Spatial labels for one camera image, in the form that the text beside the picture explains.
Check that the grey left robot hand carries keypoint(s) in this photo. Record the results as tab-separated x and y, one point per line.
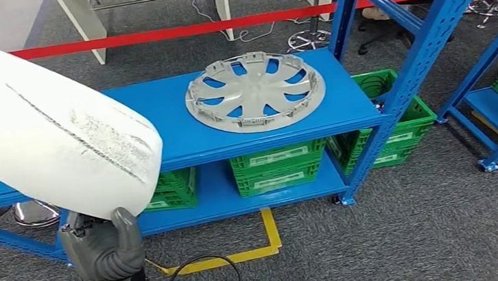
88	250

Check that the white curved plastic car part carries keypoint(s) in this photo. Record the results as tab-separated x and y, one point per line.
22	111

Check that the chrome round base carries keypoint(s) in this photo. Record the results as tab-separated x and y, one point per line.
37	214

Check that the silver plastic wheel cover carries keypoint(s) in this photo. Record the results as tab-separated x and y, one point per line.
253	93

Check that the red barrier belt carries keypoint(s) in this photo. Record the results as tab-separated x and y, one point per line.
174	30

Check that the person's foot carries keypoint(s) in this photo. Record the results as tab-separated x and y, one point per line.
376	14

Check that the chrome star chair base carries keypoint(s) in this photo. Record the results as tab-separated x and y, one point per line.
494	7

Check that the white desk frame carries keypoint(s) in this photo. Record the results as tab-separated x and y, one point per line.
82	18

